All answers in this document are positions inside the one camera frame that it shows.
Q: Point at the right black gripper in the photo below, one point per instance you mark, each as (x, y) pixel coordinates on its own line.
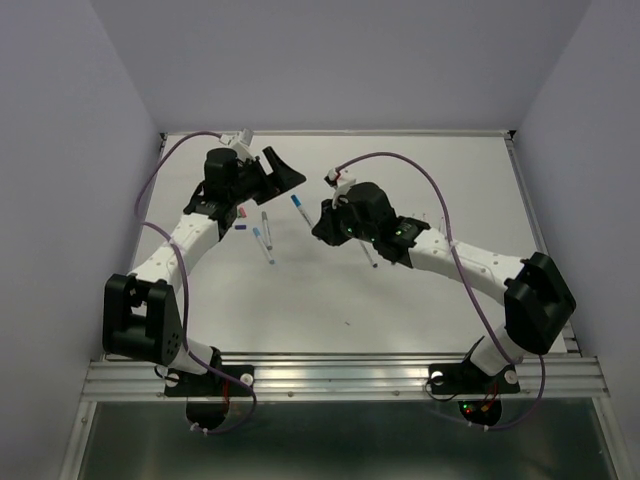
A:
(326, 226)

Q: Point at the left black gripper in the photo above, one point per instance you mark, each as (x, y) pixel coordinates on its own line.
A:
(263, 176)

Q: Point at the purple marker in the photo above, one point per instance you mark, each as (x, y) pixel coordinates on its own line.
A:
(368, 255)

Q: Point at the grey marker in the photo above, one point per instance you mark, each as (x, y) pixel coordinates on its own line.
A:
(266, 230)

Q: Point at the light blue marker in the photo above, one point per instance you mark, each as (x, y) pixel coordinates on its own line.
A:
(263, 246)

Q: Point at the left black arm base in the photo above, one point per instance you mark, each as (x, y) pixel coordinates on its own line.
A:
(214, 405)

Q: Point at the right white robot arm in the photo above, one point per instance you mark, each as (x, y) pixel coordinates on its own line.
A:
(536, 298)

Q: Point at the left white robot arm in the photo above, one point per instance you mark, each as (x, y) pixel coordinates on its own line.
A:
(141, 317)

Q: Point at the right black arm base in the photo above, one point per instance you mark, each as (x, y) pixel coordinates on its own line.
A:
(478, 395)

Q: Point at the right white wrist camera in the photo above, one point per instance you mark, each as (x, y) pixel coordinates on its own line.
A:
(341, 181)

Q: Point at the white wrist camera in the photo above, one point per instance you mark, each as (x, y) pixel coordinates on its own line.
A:
(240, 142)
(341, 181)

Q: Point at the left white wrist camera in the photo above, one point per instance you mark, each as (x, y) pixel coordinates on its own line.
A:
(240, 142)

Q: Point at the aluminium front rail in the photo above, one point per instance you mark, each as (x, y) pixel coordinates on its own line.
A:
(353, 377)

